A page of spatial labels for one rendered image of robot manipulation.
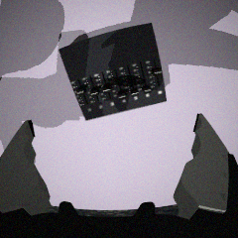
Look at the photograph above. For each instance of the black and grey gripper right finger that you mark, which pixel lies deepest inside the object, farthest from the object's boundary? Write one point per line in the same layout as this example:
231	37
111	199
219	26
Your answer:
207	191

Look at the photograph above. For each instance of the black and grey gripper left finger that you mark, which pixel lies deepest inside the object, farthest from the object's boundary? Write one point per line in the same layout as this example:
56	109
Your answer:
23	192

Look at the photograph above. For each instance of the black lighting desk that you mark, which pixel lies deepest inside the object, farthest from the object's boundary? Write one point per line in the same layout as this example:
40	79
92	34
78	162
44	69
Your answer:
111	65

